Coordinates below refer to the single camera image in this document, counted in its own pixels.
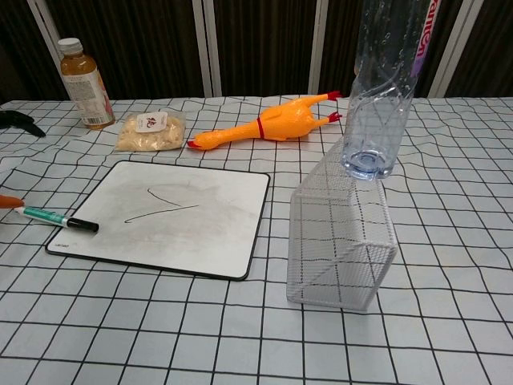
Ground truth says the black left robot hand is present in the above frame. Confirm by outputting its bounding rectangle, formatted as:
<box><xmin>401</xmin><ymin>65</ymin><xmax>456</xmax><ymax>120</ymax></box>
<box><xmin>0</xmin><ymin>110</ymin><xmax>46</xmax><ymax>211</ymax></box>

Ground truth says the green white whiteboard marker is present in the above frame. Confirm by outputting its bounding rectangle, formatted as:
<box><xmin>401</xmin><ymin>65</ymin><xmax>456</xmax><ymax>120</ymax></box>
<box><xmin>14</xmin><ymin>205</ymin><xmax>100</xmax><ymax>233</ymax></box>

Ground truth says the black-framed whiteboard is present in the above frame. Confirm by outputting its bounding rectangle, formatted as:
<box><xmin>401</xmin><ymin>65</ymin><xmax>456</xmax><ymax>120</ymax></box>
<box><xmin>44</xmin><ymin>160</ymin><xmax>272</xmax><ymax>282</ymax></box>

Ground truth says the orange juice bottle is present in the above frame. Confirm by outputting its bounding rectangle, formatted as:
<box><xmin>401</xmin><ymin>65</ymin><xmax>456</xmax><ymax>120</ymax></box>
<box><xmin>58</xmin><ymin>37</ymin><xmax>117</xmax><ymax>132</ymax></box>

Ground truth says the clear snack bag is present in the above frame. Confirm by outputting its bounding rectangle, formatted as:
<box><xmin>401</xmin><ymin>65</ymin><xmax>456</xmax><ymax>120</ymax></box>
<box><xmin>113</xmin><ymin>110</ymin><xmax>188</xmax><ymax>152</ymax></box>

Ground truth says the dark brown curtain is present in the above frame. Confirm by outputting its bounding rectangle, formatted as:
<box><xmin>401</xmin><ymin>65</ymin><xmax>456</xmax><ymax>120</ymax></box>
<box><xmin>0</xmin><ymin>0</ymin><xmax>513</xmax><ymax>101</ymax></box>

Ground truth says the white black checkered tablecloth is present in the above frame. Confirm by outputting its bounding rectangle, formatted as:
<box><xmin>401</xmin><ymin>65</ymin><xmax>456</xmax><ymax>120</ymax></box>
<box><xmin>0</xmin><ymin>95</ymin><xmax>513</xmax><ymax>385</ymax></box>

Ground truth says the yellow rubber chicken toy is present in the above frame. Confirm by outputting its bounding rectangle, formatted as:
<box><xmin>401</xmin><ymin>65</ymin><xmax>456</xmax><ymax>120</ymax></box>
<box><xmin>186</xmin><ymin>90</ymin><xmax>345</xmax><ymax>152</ymax></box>

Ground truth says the clear plastic water bottle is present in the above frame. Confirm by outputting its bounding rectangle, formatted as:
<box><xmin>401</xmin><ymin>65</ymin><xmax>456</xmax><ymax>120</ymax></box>
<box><xmin>339</xmin><ymin>0</ymin><xmax>442</xmax><ymax>182</ymax></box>

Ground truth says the white screen frame post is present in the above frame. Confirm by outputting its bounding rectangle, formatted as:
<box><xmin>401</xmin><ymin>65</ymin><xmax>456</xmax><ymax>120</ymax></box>
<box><xmin>307</xmin><ymin>0</ymin><xmax>330</xmax><ymax>98</ymax></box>
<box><xmin>191</xmin><ymin>0</ymin><xmax>223</xmax><ymax>98</ymax></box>
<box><xmin>26</xmin><ymin>0</ymin><xmax>73</xmax><ymax>99</ymax></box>
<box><xmin>428</xmin><ymin>0</ymin><xmax>485</xmax><ymax>99</ymax></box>

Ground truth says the white wire mesh basket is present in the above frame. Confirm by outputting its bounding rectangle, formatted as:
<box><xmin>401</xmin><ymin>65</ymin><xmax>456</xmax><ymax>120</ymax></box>
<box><xmin>285</xmin><ymin>136</ymin><xmax>399</xmax><ymax>313</ymax></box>

